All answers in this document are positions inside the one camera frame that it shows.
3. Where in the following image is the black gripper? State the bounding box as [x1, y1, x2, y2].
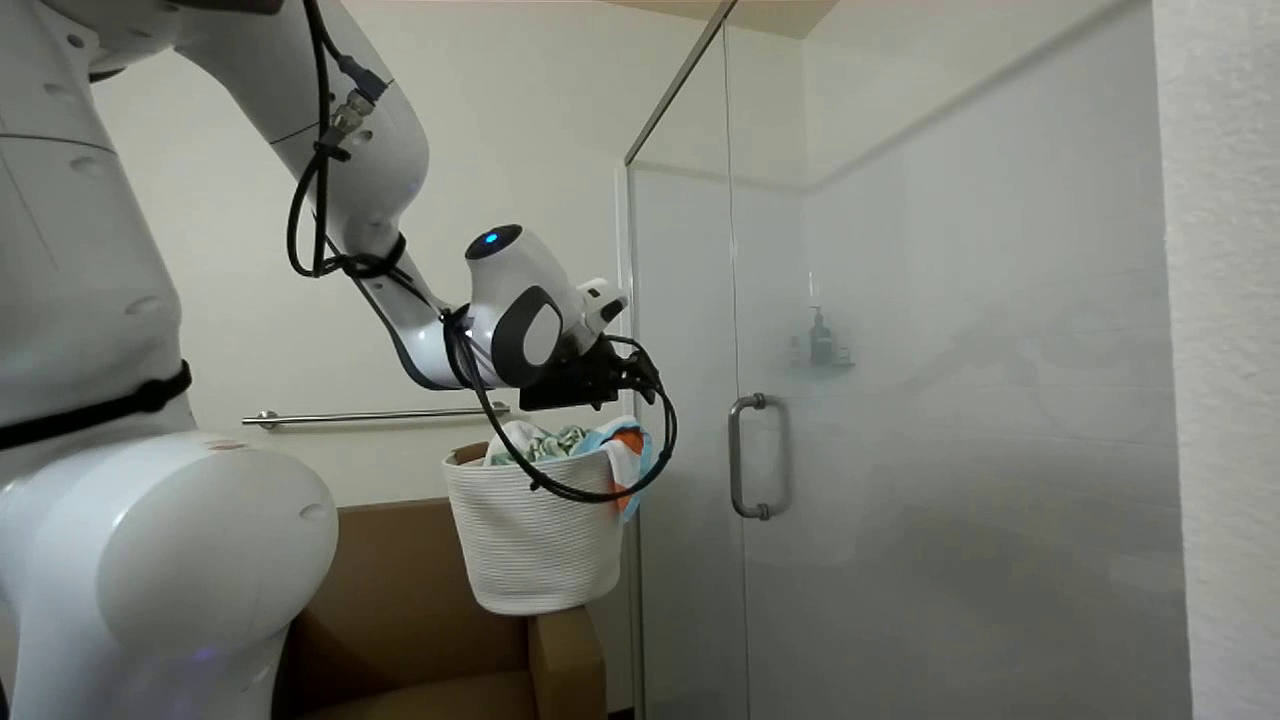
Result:
[515, 331, 634, 418]

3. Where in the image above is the glass shower door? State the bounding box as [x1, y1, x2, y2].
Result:
[726, 0, 1192, 720]

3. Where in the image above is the fixed glass shower panel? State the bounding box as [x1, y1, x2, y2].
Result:
[619, 156, 738, 720]

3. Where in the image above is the green patterned cloth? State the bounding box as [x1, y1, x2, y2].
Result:
[483, 418, 610, 474]

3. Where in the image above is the white woven laundry basket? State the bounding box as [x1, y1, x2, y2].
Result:
[439, 421, 650, 619]

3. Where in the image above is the metal towel bar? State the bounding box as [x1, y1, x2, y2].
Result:
[239, 406, 514, 442]

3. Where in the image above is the metal glass support bar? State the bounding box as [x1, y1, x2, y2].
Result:
[619, 0, 745, 171]

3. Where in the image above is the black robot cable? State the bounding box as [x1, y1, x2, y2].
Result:
[283, 0, 682, 510]

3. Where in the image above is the metal shower door handle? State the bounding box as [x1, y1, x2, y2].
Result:
[726, 389, 795, 525]

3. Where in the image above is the black strap band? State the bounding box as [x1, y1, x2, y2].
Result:
[0, 361, 195, 451]

